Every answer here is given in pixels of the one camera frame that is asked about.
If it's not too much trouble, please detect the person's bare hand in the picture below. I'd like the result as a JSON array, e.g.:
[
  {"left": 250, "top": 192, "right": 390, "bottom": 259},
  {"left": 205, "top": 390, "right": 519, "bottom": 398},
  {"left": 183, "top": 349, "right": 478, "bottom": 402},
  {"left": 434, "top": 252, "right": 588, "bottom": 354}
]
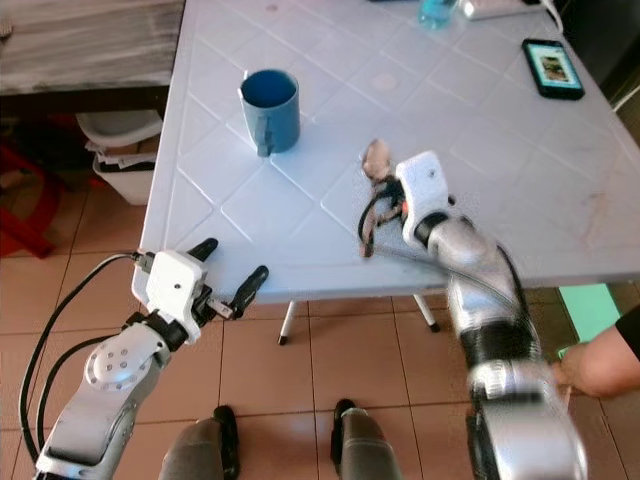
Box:
[{"left": 553, "top": 345, "right": 596, "bottom": 398}]

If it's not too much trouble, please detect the white metal table leg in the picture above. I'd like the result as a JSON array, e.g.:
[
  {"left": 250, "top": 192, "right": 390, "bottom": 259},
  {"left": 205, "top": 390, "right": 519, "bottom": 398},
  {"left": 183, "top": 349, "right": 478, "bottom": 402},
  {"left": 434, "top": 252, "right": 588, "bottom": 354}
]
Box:
[
  {"left": 412, "top": 295, "right": 442, "bottom": 334},
  {"left": 277, "top": 300, "right": 300, "bottom": 347}
]

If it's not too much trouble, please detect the white lidded plastic bin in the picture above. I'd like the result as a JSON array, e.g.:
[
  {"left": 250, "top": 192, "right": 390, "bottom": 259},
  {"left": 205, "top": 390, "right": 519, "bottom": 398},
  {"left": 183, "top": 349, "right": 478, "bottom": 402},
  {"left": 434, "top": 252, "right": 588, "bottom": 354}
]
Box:
[{"left": 76, "top": 109, "right": 157, "bottom": 206}]

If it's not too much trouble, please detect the blue ceramic mug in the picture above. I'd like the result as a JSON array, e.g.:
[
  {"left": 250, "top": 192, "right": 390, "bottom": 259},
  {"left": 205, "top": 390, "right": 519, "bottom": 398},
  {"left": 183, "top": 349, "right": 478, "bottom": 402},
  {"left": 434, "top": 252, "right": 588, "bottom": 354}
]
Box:
[{"left": 239, "top": 69, "right": 301, "bottom": 158}]

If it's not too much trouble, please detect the grey robot left leg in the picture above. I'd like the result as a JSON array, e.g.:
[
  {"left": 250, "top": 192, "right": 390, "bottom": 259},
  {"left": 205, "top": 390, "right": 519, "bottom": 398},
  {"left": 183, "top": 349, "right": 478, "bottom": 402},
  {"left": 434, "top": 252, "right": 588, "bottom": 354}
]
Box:
[{"left": 160, "top": 405, "right": 242, "bottom": 480}]

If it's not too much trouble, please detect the grey robot leg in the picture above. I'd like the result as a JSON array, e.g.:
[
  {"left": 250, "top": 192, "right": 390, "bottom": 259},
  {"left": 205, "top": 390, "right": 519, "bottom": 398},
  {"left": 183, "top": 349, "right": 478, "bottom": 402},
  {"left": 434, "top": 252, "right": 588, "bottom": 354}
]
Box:
[
  {"left": 160, "top": 405, "right": 242, "bottom": 480},
  {"left": 330, "top": 399, "right": 412, "bottom": 480}
]

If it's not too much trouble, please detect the red plastic stool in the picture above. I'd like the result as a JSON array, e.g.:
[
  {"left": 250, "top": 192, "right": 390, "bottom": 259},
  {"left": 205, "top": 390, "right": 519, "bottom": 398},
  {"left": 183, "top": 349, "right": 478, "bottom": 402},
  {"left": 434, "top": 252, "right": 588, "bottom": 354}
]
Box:
[{"left": 0, "top": 138, "right": 53, "bottom": 260}]

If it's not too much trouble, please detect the grey robot right leg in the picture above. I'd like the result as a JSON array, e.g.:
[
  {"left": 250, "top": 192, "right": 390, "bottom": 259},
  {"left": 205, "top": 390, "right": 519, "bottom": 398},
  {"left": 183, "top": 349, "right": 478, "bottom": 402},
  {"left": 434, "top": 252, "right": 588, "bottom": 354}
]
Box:
[{"left": 330, "top": 399, "right": 412, "bottom": 480}]

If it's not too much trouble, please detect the black smartphone lit screen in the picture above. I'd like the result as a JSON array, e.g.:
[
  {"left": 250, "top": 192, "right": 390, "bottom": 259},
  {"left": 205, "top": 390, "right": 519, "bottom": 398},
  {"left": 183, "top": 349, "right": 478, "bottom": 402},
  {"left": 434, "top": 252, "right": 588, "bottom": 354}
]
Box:
[{"left": 521, "top": 38, "right": 586, "bottom": 101}]

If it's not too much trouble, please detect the white power strip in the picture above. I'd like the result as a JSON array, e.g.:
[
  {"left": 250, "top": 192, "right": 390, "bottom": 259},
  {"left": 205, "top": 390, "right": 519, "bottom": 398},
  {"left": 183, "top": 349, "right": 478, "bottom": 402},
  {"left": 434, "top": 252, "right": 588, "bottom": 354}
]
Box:
[{"left": 460, "top": 0, "right": 553, "bottom": 22}]

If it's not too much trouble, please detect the green mat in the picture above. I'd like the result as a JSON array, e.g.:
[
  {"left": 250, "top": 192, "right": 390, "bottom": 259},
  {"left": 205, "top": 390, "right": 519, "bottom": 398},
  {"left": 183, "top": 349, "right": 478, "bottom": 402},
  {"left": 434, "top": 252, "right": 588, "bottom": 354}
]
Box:
[{"left": 558, "top": 285, "right": 623, "bottom": 347}]

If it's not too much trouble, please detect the grey wooden side table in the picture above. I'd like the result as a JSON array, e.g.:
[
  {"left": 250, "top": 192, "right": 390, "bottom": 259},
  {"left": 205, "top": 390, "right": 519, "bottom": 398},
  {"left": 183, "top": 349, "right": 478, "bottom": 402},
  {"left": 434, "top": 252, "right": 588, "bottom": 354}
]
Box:
[{"left": 0, "top": 0, "right": 187, "bottom": 116}]

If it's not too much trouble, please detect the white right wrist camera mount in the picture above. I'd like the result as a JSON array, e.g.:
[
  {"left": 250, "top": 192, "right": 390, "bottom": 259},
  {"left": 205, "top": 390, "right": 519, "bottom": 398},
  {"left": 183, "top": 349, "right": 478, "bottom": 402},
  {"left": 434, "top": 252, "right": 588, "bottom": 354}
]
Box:
[{"left": 395, "top": 151, "right": 452, "bottom": 247}]

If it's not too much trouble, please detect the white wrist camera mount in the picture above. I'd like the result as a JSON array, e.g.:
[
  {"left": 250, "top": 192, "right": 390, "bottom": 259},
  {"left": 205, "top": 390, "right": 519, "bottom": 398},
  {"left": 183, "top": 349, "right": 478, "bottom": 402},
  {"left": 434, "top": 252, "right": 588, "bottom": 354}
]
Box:
[
  {"left": 144, "top": 250, "right": 212, "bottom": 342},
  {"left": 395, "top": 151, "right": 452, "bottom": 247}
]

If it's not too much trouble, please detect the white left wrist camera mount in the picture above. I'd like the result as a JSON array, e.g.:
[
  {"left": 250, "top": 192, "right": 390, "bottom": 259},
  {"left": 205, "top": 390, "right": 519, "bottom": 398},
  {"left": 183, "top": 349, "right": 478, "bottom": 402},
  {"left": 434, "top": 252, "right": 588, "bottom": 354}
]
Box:
[{"left": 144, "top": 250, "right": 212, "bottom": 342}]

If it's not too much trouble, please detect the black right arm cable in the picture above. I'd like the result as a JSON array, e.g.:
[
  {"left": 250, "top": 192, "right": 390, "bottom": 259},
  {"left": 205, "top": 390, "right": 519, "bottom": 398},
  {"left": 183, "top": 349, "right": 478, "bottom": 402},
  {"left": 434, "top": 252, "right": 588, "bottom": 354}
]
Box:
[{"left": 370, "top": 243, "right": 536, "bottom": 336}]

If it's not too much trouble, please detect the long black left arm cable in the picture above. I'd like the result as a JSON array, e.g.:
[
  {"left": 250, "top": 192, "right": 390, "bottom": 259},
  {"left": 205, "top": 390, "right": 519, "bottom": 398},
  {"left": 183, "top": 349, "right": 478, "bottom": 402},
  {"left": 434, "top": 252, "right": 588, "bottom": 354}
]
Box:
[{"left": 18, "top": 250, "right": 156, "bottom": 471}]

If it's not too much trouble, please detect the short black left arm cable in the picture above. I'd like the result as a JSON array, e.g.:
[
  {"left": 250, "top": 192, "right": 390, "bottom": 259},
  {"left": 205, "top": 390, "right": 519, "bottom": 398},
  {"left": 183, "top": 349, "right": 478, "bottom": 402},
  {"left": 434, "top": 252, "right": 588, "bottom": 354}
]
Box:
[{"left": 36, "top": 333, "right": 103, "bottom": 451}]

